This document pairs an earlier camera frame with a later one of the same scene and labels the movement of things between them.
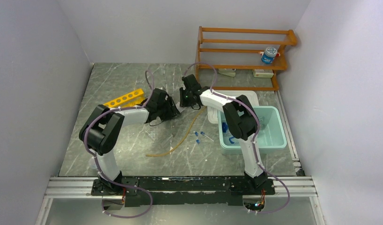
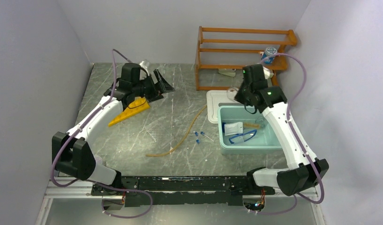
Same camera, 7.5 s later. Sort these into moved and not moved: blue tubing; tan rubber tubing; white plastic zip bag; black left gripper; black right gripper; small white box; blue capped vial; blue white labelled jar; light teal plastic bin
Moved: black left gripper; black right gripper; white plastic zip bag
Not moved: blue white labelled jar; light teal plastic bin; blue tubing; tan rubber tubing; blue capped vial; small white box
